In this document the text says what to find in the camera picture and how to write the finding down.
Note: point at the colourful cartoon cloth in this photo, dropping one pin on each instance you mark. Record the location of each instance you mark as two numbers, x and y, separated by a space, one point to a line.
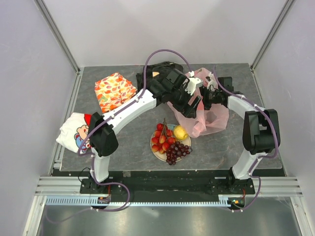
74 131

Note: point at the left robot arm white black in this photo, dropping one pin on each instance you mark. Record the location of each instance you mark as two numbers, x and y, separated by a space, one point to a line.
176 88

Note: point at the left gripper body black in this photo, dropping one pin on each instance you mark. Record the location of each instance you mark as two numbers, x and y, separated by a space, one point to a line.
180 101

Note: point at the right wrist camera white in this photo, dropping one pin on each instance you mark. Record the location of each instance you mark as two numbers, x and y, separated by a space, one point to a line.
212 84

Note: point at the black beige plush cloth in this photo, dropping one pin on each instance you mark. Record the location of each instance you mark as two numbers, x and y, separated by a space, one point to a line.
156 71

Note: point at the purple fake grape bunch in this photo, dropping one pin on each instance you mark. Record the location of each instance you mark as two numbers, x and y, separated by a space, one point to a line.
176 152

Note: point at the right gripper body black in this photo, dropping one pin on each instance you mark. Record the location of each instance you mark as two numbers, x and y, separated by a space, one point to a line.
209 97

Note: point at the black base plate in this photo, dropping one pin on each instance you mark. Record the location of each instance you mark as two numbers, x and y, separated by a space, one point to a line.
214 182

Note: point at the yellow fake lemon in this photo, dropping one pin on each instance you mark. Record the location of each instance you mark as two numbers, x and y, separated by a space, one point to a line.
180 133

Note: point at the grey slotted cable duct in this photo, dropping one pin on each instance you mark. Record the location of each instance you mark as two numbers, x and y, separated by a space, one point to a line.
98 202

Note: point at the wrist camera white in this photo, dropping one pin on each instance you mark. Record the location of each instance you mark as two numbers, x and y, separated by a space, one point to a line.
193 83
212 84

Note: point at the orange floral cloth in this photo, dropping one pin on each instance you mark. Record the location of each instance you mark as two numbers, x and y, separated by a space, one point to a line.
113 91

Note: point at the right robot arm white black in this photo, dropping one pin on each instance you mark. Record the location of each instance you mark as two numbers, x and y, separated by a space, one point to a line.
261 132

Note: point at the red fake lychee bunch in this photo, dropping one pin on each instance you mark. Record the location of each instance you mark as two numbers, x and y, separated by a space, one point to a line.
162 138

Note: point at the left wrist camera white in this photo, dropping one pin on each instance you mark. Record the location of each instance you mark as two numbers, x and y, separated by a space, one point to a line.
193 83

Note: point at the beige blue ceramic plate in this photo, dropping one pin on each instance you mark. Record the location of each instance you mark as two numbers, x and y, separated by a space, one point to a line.
162 157

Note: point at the pink plastic bag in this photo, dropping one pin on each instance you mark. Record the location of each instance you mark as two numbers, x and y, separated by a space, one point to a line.
207 121

